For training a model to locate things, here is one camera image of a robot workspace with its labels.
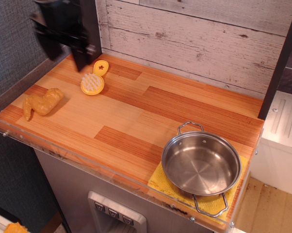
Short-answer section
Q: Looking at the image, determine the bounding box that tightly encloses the yellow scrub brush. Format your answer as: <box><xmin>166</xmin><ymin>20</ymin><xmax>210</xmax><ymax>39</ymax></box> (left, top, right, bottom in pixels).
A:
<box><xmin>81</xmin><ymin>60</ymin><xmax>109</xmax><ymax>96</ymax></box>

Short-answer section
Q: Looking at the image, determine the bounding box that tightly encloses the yellow plastic chicken wing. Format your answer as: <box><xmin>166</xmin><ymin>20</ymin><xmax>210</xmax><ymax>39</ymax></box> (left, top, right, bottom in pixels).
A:
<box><xmin>22</xmin><ymin>88</ymin><xmax>64</xmax><ymax>121</ymax></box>

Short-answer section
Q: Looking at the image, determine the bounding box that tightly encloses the white cabinet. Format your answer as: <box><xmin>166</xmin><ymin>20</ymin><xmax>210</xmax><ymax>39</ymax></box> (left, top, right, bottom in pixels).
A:
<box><xmin>250</xmin><ymin>91</ymin><xmax>292</xmax><ymax>194</ymax></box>

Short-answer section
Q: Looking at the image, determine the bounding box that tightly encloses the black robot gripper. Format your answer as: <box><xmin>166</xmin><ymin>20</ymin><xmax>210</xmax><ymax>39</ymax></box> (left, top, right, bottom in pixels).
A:
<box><xmin>30</xmin><ymin>0</ymin><xmax>94</xmax><ymax>71</ymax></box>

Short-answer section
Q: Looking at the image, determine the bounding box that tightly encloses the stainless steel pot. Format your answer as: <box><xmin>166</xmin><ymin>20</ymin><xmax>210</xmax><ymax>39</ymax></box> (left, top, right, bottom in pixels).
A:
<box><xmin>161</xmin><ymin>122</ymin><xmax>242</xmax><ymax>218</ymax></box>

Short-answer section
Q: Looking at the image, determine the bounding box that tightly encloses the orange object bottom left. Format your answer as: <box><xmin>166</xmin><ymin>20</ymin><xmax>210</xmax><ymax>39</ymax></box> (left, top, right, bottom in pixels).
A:
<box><xmin>3</xmin><ymin>222</ymin><xmax>29</xmax><ymax>233</ymax></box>

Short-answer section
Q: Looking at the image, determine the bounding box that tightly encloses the dark right post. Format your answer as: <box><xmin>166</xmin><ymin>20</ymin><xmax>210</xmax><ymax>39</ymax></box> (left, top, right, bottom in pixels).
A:
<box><xmin>258</xmin><ymin>22</ymin><xmax>292</xmax><ymax>120</ymax></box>

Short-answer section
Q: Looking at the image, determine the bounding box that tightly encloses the grey toy fridge cabinet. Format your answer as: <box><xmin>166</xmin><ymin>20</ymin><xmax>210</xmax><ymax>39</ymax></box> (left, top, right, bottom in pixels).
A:
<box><xmin>35</xmin><ymin>150</ymin><xmax>210</xmax><ymax>233</ymax></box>

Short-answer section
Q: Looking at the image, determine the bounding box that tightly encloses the silver dispenser panel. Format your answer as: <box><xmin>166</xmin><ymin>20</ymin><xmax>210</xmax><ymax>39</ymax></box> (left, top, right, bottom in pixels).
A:
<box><xmin>88</xmin><ymin>191</ymin><xmax>147</xmax><ymax>233</ymax></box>

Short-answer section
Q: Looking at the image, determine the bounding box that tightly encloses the clear acrylic table guard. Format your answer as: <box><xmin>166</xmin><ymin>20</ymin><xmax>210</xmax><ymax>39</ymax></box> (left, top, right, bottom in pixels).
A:
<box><xmin>0</xmin><ymin>54</ymin><xmax>263</xmax><ymax>232</ymax></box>

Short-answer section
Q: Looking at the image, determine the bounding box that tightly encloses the dark left post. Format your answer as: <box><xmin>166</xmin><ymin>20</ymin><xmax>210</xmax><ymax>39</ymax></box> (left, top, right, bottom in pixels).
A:
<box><xmin>80</xmin><ymin>0</ymin><xmax>102</xmax><ymax>64</ymax></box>

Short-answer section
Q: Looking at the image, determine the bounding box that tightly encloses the dark post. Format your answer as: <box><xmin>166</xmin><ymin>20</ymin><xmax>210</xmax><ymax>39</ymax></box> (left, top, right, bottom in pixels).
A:
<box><xmin>80</xmin><ymin>0</ymin><xmax>102</xmax><ymax>64</ymax></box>
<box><xmin>258</xmin><ymin>22</ymin><xmax>292</xmax><ymax>120</ymax></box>

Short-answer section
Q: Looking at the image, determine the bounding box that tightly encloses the yellow cloth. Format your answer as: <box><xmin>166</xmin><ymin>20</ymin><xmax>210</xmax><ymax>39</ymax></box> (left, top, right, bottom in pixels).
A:
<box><xmin>148</xmin><ymin>157</ymin><xmax>247</xmax><ymax>219</ymax></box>

